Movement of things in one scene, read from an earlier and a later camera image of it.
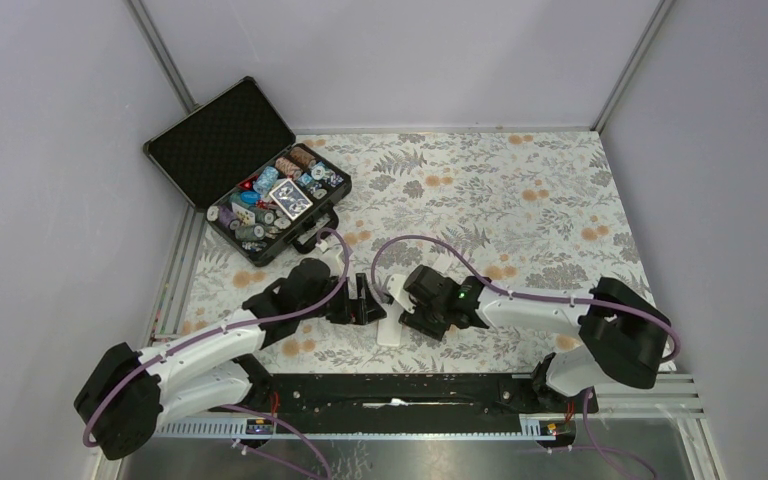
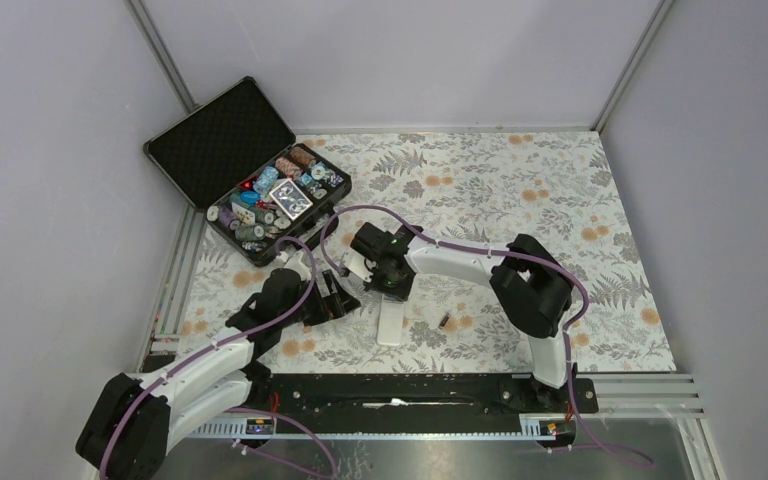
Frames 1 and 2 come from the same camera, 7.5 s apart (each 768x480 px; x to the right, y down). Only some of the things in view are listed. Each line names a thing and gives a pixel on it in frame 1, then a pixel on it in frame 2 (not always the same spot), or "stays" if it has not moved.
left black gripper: (362, 310) → (329, 307)
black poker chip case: (237, 160) stays
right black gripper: (417, 321) → (400, 293)
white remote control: (389, 330) stays
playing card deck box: (291, 199) stays
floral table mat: (521, 211) stays
